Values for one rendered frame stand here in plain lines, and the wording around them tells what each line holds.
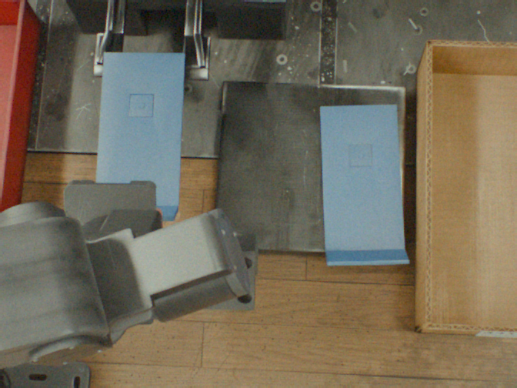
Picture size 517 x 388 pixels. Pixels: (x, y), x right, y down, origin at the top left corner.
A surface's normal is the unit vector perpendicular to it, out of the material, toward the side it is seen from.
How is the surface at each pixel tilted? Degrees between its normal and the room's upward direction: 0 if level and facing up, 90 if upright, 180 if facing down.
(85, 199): 31
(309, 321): 0
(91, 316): 60
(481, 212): 0
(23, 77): 90
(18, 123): 90
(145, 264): 10
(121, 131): 1
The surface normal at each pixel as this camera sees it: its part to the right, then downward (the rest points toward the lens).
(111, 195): -0.02, 0.29
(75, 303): 0.61, -0.39
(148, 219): 0.01, -0.96
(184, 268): -0.19, -0.20
